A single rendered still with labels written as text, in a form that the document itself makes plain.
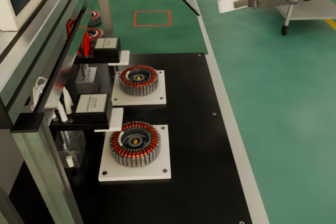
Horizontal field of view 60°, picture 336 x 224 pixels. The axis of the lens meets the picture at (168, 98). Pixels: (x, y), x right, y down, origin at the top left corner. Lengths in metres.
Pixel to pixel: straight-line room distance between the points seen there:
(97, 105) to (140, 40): 0.61
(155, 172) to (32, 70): 0.34
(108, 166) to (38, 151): 0.29
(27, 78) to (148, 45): 0.78
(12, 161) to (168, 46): 0.67
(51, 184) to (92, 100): 0.21
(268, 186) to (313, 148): 0.41
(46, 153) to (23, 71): 0.10
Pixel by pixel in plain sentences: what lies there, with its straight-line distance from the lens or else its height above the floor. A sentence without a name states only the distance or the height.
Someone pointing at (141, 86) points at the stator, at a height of 0.82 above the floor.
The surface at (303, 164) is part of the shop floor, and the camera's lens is 1.80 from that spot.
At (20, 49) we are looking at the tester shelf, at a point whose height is 1.11.
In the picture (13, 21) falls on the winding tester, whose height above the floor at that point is 1.13.
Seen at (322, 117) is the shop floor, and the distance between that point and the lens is 2.14.
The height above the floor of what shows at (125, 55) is 0.88.
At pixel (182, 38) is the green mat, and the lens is 1.16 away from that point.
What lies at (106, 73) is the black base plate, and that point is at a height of 0.77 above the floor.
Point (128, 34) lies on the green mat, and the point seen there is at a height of 0.75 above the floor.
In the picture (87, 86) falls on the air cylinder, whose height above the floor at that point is 0.81.
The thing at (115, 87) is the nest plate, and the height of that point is 0.78.
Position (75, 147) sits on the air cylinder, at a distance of 0.65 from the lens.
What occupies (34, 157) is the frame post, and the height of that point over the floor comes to 1.00.
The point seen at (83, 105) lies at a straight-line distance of 0.59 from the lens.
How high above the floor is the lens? 1.29
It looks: 39 degrees down
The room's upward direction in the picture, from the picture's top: straight up
